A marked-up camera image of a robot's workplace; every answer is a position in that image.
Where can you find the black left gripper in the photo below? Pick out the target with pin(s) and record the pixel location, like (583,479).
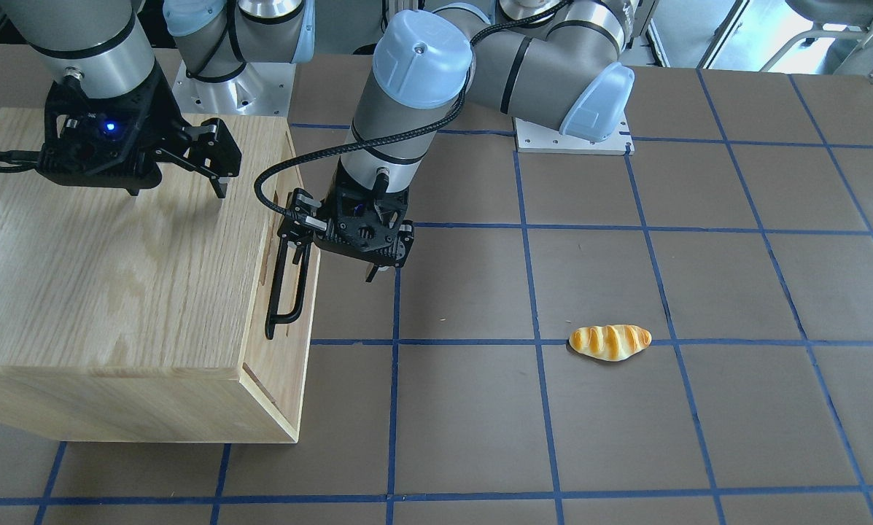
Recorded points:
(303,221)

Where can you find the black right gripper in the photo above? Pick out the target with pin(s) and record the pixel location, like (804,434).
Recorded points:
(160,117)

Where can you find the black metal drawer handle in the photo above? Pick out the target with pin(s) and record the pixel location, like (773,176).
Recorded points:
(283,284)

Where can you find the wooden drawer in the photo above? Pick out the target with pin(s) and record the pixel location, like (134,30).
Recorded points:
(290,292)

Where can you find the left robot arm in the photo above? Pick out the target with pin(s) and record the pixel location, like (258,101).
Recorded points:
(554,64)

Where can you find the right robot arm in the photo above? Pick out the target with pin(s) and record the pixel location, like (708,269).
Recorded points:
(103,46)

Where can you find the light wooden drawer cabinet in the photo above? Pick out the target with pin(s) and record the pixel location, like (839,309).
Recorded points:
(141,319)

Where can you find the toy bread roll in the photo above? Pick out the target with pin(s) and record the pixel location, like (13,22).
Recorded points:
(610,343)

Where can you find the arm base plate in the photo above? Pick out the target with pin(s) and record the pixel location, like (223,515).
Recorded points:
(262,89)
(533,138)

